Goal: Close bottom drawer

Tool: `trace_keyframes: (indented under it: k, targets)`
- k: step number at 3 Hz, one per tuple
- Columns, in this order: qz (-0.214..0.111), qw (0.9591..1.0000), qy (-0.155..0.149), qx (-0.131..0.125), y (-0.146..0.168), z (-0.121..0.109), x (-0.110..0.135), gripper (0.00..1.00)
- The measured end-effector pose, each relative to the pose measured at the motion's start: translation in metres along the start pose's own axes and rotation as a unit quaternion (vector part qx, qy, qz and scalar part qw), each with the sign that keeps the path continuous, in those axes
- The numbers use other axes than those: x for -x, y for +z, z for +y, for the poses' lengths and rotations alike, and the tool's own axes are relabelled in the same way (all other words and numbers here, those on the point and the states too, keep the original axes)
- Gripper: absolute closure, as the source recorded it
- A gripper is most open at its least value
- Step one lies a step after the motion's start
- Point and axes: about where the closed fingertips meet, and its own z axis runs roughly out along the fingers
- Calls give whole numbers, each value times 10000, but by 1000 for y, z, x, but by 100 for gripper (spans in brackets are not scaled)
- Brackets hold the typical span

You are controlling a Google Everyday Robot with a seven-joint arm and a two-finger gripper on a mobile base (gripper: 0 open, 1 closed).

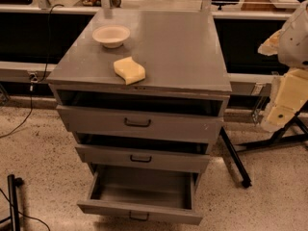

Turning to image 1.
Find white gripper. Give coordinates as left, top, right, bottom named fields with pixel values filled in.
left=258, top=30, right=308, bottom=132

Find grey bottom drawer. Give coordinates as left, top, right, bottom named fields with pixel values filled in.
left=77, top=166, right=202, bottom=225

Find grey drawer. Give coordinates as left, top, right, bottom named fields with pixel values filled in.
left=77, top=166, right=202, bottom=225
left=57, top=105, right=223, bottom=143
left=76, top=144, right=210, bottom=173

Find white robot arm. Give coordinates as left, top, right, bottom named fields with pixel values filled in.
left=258, top=1, right=308, bottom=132

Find grey top drawer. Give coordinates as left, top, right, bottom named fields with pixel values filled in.
left=57, top=105, right=223, bottom=143

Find grey metal drawer cabinet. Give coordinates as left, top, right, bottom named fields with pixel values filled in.
left=46, top=9, right=233, bottom=191

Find grey middle drawer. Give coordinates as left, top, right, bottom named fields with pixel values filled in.
left=76, top=144, right=210, bottom=173

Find yellow wavy sponge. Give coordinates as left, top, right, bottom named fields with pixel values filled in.
left=114, top=57, right=145, bottom=85

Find white bowl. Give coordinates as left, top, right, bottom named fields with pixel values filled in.
left=92, top=25, right=130, bottom=49

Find black stand bottom left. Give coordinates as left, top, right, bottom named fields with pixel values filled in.
left=0, top=173, right=52, bottom=231

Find black stand frame right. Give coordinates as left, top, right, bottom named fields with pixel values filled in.
left=219, top=103, right=308, bottom=189

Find black cable on left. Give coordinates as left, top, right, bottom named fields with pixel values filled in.
left=0, top=3, right=65, bottom=140

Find grey rail barrier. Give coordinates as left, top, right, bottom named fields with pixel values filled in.
left=0, top=11, right=291, bottom=95

